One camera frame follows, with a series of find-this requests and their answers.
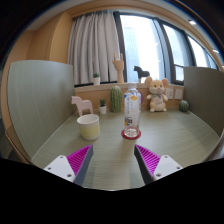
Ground white grey curtain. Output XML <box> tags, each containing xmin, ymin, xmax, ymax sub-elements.
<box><xmin>68</xmin><ymin>10</ymin><xmax>120</xmax><ymax>85</ymax></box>

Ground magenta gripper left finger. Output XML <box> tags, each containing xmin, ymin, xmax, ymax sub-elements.
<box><xmin>44</xmin><ymin>144</ymin><xmax>93</xmax><ymax>186</ymax></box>

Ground green desk partition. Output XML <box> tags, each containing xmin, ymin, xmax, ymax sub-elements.
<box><xmin>7</xmin><ymin>60</ymin><xmax>74</xmax><ymax>158</ymax></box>
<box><xmin>184</xmin><ymin>67</ymin><xmax>224</xmax><ymax>136</ymax></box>

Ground white wall socket right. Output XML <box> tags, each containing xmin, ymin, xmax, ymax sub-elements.
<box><xmin>174</xmin><ymin>89</ymin><xmax>183</xmax><ymax>100</ymax></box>

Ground small potted plant on sill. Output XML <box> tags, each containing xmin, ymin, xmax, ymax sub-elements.
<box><xmin>93</xmin><ymin>73</ymin><xmax>100</xmax><ymax>85</ymax></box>

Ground small round green cactus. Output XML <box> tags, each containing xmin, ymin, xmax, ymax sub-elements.
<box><xmin>179</xmin><ymin>100</ymin><xmax>189</xmax><ymax>112</ymax></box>

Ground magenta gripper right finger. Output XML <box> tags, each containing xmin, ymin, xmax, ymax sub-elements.
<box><xmin>134</xmin><ymin>145</ymin><xmax>182</xmax><ymax>184</ymax></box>

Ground red round coaster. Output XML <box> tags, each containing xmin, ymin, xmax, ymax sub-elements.
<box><xmin>121</xmin><ymin>130</ymin><xmax>141</xmax><ymax>140</ymax></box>

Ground tall green cactus decoration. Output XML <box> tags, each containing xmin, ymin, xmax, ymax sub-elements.
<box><xmin>110</xmin><ymin>86</ymin><xmax>122</xmax><ymax>113</ymax></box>

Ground black horse figurine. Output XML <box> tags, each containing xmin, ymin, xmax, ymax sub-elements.
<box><xmin>134</xmin><ymin>66</ymin><xmax>150</xmax><ymax>83</ymax></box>

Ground small potted plant on desk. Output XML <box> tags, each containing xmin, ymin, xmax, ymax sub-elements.
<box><xmin>98</xmin><ymin>99</ymin><xmax>107</xmax><ymax>114</ymax></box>

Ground pink wooden horse figurine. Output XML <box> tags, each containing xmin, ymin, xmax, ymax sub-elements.
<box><xmin>71</xmin><ymin>96</ymin><xmax>93</xmax><ymax>116</ymax></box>

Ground white wall socket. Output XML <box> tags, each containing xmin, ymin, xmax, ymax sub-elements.
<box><xmin>166</xmin><ymin>88</ymin><xmax>174</xmax><ymax>99</ymax></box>
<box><xmin>174</xmin><ymin>89</ymin><xmax>183</xmax><ymax>100</ymax></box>

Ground left green desk partition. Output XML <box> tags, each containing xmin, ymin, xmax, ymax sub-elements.
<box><xmin>7</xmin><ymin>60</ymin><xmax>74</xmax><ymax>158</ymax></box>

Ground pale yellow paper cup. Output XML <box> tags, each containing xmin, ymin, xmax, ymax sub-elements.
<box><xmin>77</xmin><ymin>114</ymin><xmax>100</xmax><ymax>140</ymax></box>

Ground white wall socket left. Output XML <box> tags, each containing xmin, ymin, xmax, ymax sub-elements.
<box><xmin>166</xmin><ymin>88</ymin><xmax>174</xmax><ymax>99</ymax></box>

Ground wooden hand sculpture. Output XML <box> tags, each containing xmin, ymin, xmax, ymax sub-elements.
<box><xmin>112</xmin><ymin>54</ymin><xmax>124</xmax><ymax>83</ymax></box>

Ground purple round number sign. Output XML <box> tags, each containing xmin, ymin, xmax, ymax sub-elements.
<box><xmin>140</xmin><ymin>92</ymin><xmax>144</xmax><ymax>104</ymax></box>

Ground clear plastic water bottle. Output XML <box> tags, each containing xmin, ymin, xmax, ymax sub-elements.
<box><xmin>124</xmin><ymin>83</ymin><xmax>141</xmax><ymax>138</ymax></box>

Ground plush mouse toy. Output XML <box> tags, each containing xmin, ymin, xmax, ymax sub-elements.
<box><xmin>145</xmin><ymin>76</ymin><xmax>169</xmax><ymax>112</ymax></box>

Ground right green desk partition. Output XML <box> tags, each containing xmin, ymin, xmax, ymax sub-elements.
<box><xmin>184</xmin><ymin>67</ymin><xmax>224</xmax><ymax>136</ymax></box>

